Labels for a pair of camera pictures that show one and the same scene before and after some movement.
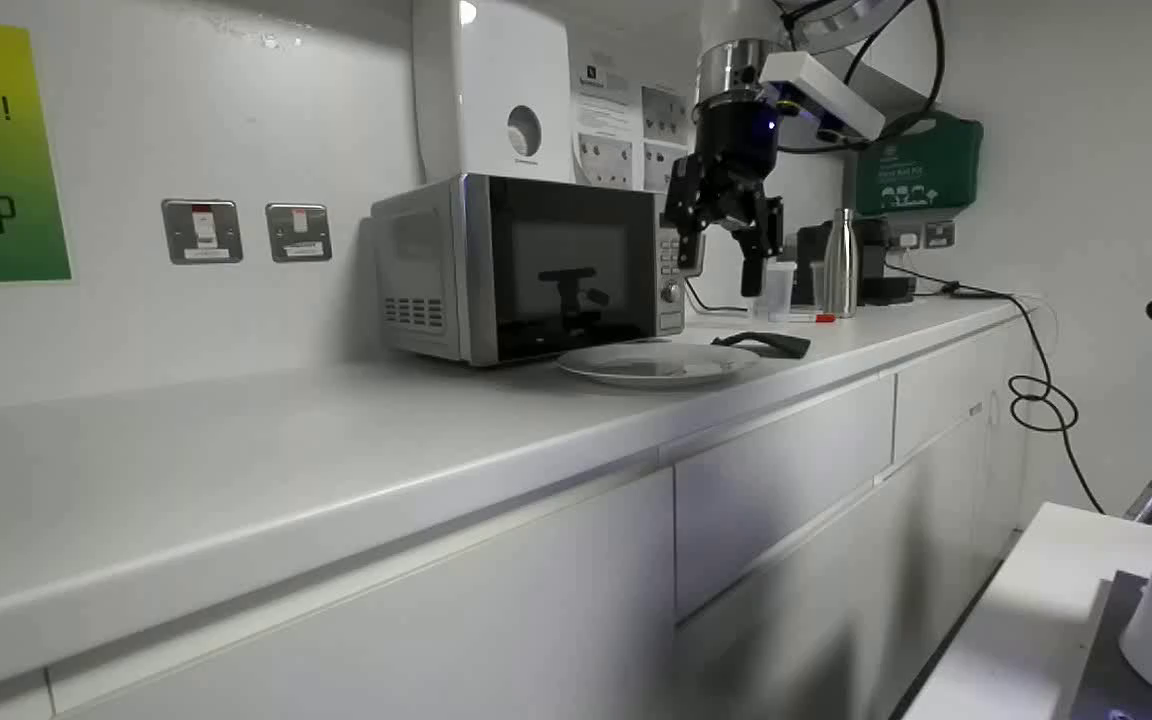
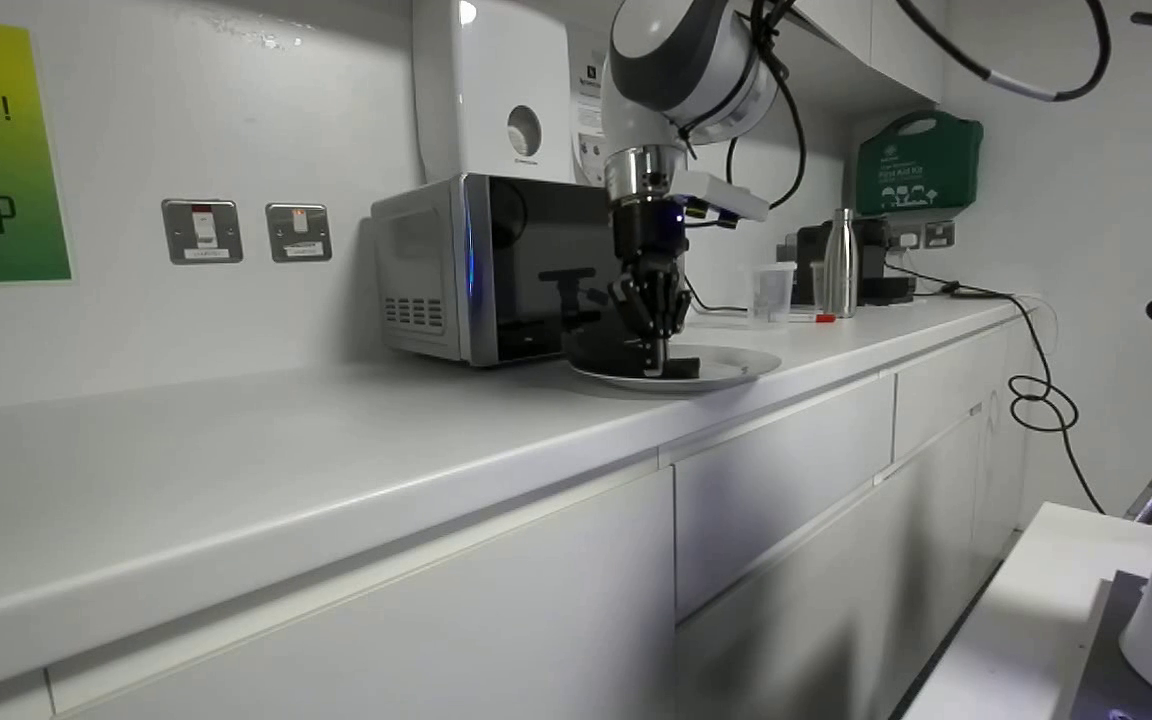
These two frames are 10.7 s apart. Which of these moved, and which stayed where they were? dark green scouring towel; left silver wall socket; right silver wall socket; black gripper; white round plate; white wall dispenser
Moved: black gripper; dark green scouring towel
Stayed: right silver wall socket; white wall dispenser; white round plate; left silver wall socket
